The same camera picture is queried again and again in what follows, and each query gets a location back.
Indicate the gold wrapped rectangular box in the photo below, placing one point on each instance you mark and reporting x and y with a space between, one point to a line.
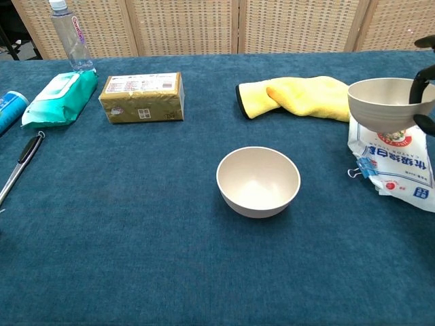
139 105

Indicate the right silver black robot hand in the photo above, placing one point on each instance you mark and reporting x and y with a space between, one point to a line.
416 91

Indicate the clear plastic water bottle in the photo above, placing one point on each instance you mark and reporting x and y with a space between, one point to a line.
73 40

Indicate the blue felt table cover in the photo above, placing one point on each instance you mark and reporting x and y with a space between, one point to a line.
136 254

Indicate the white sugar bag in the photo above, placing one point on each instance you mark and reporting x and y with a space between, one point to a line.
397 163

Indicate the blue tube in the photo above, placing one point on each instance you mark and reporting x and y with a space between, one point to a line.
10 108

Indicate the woven wooden folding screen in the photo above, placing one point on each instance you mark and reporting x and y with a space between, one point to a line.
190 27

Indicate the beige plastic bowl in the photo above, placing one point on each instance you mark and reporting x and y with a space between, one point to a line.
255 176
380 112

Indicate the yellow cloth with black trim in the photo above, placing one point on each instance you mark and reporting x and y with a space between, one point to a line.
306 96

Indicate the blue binder clip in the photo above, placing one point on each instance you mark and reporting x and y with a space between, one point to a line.
368 168

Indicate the green wet wipes pack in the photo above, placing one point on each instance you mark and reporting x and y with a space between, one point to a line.
59 102

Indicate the black tripod stand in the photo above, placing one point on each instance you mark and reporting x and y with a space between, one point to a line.
10 44

